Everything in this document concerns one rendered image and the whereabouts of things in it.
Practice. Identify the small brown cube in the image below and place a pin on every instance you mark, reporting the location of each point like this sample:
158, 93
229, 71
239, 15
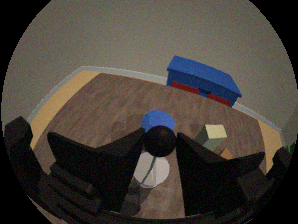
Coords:
225, 154

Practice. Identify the blue short cylinder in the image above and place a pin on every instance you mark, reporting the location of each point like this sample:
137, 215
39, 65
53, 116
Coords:
156, 118

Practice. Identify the beige rectangular block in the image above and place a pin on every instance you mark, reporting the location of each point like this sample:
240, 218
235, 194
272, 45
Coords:
211, 136

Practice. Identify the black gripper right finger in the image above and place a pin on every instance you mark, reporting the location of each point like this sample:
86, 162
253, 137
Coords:
204, 173

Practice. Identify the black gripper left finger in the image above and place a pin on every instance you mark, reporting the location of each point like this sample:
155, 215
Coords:
112, 165

